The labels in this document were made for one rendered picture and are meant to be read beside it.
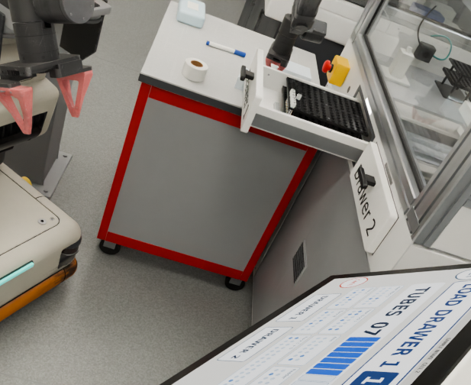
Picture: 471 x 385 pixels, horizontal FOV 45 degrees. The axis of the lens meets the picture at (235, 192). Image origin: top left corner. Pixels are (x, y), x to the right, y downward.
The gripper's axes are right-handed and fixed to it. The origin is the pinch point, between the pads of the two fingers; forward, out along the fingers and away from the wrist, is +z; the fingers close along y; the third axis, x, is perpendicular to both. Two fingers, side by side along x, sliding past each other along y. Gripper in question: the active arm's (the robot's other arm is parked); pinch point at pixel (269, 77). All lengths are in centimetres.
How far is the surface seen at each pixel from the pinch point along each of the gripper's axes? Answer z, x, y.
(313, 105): -9.2, -13.4, -25.1
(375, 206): -9, -32, -58
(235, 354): -22, -9, -119
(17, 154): 67, 76, -2
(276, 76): -6.9, -1.8, -12.7
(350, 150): -5.4, -26.4, -33.0
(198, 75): 2.3, 19.2, -12.4
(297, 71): 4.7, -7.7, 22.5
